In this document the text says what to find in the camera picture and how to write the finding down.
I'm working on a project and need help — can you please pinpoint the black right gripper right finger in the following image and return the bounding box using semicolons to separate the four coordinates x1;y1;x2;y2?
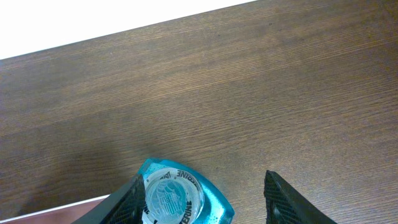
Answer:
264;170;336;224

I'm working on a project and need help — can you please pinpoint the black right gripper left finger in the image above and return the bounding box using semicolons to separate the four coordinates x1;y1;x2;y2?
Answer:
73;174;146;224

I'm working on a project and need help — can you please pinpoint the blue mouthwash bottle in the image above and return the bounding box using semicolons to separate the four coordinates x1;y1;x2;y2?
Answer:
138;158;234;224

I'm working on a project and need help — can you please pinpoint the pink open cardboard box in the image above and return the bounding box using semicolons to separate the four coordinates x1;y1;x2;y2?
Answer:
1;195;109;224

